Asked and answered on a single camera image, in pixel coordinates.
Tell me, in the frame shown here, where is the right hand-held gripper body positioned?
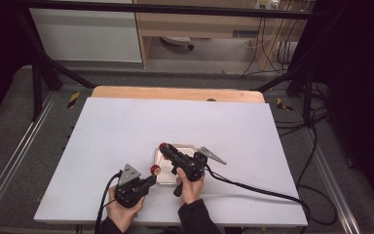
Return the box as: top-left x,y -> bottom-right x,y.
170,145 -> 227,198

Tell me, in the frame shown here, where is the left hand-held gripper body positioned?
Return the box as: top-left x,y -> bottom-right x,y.
114,164 -> 148,209

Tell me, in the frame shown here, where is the white square tray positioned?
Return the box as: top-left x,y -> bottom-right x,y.
153,143 -> 199,186

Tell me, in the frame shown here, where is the person's left hand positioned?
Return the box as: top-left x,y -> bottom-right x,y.
106,185 -> 146,234

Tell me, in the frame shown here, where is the person's right hand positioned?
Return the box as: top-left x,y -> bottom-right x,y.
174,167 -> 206,207

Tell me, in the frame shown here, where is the wooden table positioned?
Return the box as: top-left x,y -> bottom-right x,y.
91,85 -> 267,104

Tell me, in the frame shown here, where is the office chair base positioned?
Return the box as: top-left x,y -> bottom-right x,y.
160,35 -> 196,51

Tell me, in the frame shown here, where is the yellow black floor tape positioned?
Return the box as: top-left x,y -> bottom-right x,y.
276,97 -> 293,112

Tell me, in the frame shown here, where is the wooden desk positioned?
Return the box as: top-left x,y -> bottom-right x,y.
132,0 -> 308,70

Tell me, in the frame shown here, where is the white cabinet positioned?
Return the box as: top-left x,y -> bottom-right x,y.
29,8 -> 143,63

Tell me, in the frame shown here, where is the white power strip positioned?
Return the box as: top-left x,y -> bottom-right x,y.
254,0 -> 281,10

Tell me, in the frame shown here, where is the black curtain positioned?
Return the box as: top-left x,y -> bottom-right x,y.
0,0 -> 32,131
315,0 -> 374,222

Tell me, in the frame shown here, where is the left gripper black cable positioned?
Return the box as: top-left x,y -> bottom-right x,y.
93,171 -> 125,234

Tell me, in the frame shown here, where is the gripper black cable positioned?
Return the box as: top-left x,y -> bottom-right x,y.
93,171 -> 125,234
204,164 -> 339,229

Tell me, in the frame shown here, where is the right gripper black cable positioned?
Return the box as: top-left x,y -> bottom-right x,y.
204,164 -> 339,229

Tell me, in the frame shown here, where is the black floor cable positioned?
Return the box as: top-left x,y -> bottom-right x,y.
274,108 -> 329,137

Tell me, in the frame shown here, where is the aluminium floor rail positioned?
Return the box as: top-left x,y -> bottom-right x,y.
0,92 -> 58,225
300,127 -> 363,234

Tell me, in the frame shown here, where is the black hanging cable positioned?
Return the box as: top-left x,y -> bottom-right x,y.
241,17 -> 267,78

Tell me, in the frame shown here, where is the black metal frame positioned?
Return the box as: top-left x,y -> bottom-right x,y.
14,0 -> 318,129

